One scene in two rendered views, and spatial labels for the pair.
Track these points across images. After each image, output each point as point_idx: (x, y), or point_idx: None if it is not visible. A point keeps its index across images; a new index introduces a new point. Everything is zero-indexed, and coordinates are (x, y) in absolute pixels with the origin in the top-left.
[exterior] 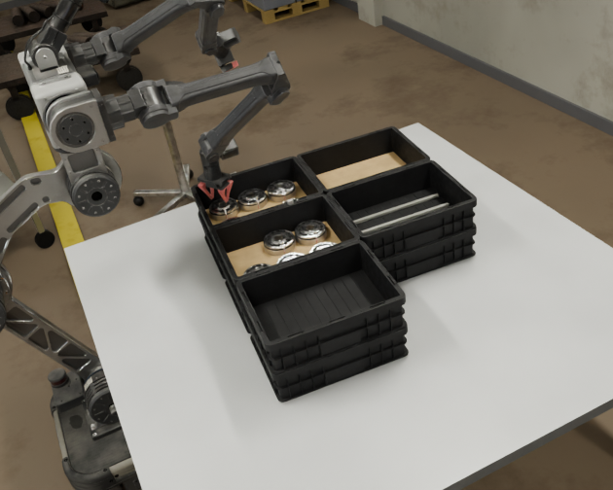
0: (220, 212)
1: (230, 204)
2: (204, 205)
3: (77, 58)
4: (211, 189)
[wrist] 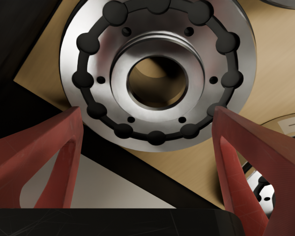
0: (185, 142)
1: (203, 59)
2: (11, 71)
3: None
4: (51, 153)
